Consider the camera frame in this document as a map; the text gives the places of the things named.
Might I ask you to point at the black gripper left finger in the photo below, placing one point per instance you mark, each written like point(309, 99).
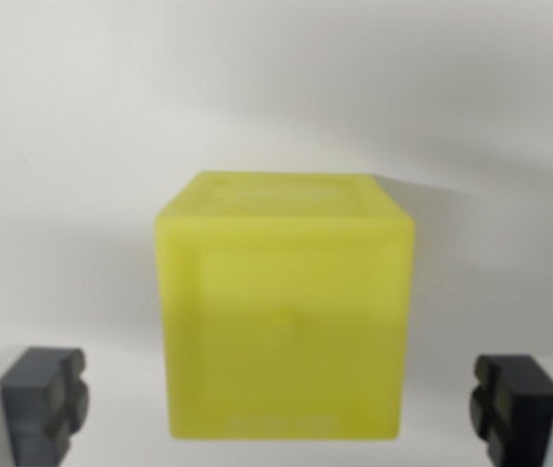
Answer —
point(38, 404)

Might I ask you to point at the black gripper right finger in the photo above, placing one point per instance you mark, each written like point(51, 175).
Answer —
point(520, 408)

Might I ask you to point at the yellow plastic cube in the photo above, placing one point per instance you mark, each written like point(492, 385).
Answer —
point(286, 316)

